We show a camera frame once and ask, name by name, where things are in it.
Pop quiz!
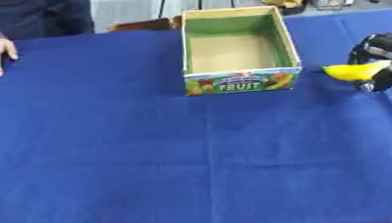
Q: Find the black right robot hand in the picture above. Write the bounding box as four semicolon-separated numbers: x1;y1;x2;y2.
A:
345;32;392;96

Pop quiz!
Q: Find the yellow toy banana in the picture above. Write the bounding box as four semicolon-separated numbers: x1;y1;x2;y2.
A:
319;59;392;86

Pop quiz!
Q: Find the cardboard box with green inside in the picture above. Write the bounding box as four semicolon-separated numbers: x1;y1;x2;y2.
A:
175;1;305;99

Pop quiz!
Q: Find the brown cardboard box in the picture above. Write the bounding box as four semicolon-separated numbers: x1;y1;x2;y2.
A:
105;15;184;35

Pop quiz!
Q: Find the person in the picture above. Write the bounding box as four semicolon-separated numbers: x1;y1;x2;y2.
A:
0;0;101;84

